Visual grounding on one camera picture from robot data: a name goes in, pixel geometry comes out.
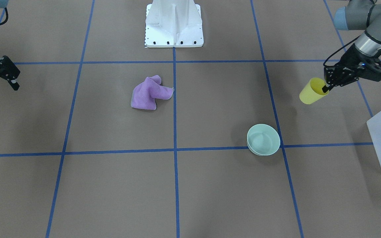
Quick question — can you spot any yellow plastic cup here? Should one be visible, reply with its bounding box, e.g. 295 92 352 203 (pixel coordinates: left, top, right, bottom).
299 77 328 104

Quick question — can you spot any mint green bowl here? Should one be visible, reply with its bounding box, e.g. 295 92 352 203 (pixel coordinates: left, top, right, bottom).
247 124 281 156

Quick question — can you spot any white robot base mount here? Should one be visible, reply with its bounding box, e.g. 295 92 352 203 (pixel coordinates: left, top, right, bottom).
144 0 204 48

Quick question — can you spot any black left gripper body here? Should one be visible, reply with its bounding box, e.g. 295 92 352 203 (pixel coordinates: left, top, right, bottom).
324 45 381 87

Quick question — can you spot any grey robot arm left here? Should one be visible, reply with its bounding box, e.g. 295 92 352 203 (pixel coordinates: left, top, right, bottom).
322 0 381 93

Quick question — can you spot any brown table mat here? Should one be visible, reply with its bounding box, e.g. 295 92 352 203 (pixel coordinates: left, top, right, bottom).
0 0 381 238

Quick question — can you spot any purple microfiber cloth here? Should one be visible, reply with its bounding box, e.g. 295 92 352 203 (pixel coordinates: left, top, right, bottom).
131 74 175 110

